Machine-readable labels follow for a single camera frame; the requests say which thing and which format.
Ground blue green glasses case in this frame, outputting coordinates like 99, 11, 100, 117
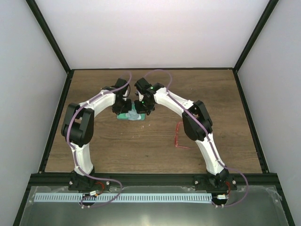
117, 103, 145, 121

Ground light blue cleaning cloth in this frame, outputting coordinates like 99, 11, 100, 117
126, 111, 142, 121

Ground red transparent sunglasses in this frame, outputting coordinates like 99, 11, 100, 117
174, 121, 190, 149

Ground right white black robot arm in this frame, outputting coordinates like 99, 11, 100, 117
135, 78, 229, 190

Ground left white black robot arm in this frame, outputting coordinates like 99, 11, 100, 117
61, 78, 132, 190

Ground clear plastic sheet cover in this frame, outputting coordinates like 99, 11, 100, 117
20, 186, 288, 226

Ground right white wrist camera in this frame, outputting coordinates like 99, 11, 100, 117
135, 91, 144, 102

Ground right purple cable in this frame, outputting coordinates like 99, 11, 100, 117
143, 69, 249, 208

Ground purple cable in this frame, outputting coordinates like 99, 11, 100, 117
143, 69, 249, 208
65, 71, 132, 210

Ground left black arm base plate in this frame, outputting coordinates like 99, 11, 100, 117
69, 172, 110, 192

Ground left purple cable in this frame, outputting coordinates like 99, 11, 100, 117
65, 71, 132, 210

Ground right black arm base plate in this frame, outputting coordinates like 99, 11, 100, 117
193, 173, 237, 192

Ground black aluminium frame rail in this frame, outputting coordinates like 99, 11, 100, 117
28, 172, 280, 189

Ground light blue slotted cable duct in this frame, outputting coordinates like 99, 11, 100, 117
33, 193, 212, 203

